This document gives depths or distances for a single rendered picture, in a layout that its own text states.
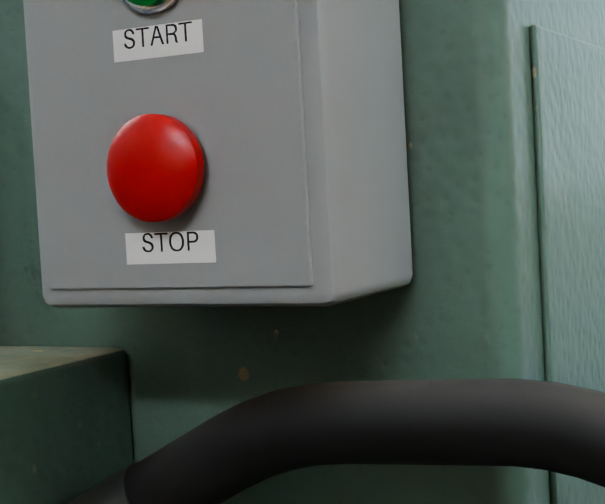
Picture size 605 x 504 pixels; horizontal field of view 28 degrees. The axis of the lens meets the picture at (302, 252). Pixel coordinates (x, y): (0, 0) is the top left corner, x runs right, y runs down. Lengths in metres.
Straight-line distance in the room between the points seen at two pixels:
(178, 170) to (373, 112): 0.06
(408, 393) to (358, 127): 0.08
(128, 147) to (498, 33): 0.12
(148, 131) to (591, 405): 0.14
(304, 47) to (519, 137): 0.09
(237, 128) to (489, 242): 0.09
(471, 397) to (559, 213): 0.10
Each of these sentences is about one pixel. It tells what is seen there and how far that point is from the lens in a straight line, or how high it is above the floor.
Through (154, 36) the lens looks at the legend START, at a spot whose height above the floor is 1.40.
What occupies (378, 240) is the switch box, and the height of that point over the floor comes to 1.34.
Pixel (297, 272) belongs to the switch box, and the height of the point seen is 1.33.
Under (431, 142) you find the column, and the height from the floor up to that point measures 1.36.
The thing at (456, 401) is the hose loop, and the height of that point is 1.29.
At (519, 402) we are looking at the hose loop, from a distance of 0.32.
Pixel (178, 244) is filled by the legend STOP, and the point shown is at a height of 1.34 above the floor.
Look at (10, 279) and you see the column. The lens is 0.46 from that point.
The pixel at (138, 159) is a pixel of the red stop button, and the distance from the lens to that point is 0.33.
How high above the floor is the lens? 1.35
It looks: 3 degrees down
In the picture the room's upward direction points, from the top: 3 degrees counter-clockwise
